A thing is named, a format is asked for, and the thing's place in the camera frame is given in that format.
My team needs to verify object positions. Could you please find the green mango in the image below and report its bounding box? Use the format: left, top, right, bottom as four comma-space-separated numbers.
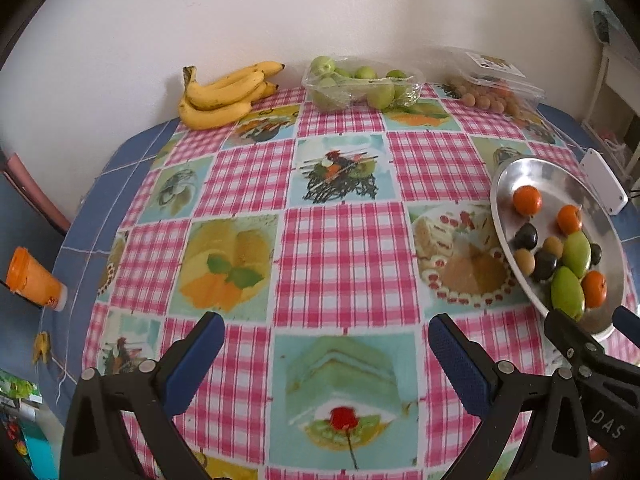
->
561, 231, 592, 279
550, 266, 586, 322

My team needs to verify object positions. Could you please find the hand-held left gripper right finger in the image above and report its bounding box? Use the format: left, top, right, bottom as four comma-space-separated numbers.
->
428, 313, 593, 480

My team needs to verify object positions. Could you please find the large orange mandarin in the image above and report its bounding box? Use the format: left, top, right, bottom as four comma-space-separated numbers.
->
513, 186, 543, 216

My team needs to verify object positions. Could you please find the small yellow object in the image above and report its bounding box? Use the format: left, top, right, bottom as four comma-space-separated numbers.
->
32, 332, 53, 365

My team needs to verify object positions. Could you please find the bag of green fruits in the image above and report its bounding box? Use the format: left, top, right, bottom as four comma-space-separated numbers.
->
302, 55, 427, 111

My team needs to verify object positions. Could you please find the white power adapter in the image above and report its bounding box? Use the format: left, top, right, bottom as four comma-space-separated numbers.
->
580, 148, 629, 215

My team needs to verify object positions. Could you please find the teal object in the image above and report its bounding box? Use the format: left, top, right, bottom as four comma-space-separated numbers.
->
591, 7, 618, 43

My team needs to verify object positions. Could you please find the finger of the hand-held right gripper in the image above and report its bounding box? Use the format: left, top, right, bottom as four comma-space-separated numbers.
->
544, 308, 606, 376
612, 305, 640, 348

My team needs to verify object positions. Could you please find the pile of brown longans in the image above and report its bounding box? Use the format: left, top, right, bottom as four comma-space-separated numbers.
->
447, 76, 523, 115

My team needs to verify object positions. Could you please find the yellow banana bunch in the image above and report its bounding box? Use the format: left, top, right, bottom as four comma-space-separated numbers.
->
178, 61, 286, 131

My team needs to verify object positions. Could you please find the small orange mandarin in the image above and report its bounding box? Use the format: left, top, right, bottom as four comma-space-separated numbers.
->
581, 271, 608, 309

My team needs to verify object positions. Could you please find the orange plastic bottle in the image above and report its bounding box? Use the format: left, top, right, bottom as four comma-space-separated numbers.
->
6, 246, 68, 311

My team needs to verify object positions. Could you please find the pile of small green apples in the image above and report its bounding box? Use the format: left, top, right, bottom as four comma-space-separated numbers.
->
310, 56, 423, 110

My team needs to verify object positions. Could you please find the white shelf unit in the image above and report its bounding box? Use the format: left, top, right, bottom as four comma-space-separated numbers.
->
582, 40, 640, 186

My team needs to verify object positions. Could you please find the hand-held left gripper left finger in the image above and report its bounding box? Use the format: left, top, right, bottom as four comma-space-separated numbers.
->
60, 311, 226, 480

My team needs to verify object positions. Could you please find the green printed packet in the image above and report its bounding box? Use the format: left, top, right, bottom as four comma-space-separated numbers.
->
0, 370, 41, 408

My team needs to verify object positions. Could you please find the clear plastic clamshell box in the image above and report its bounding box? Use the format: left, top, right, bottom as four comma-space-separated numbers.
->
435, 46, 546, 116

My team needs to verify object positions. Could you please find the round metal tray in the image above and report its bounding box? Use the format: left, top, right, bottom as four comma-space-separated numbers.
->
490, 157, 628, 342

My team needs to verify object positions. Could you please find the colourful printed bag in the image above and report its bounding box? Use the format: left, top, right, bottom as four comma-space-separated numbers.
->
0, 410, 31, 461

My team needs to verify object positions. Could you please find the orange mandarin with stem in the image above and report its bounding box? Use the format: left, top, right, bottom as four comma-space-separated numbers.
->
556, 205, 583, 235

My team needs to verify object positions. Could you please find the pink checkered printed tablecloth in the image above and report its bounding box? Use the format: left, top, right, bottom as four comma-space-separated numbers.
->
82, 82, 640, 480

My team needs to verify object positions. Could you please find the pink chair back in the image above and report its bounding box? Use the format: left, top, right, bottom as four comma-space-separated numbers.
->
0, 152, 71, 233

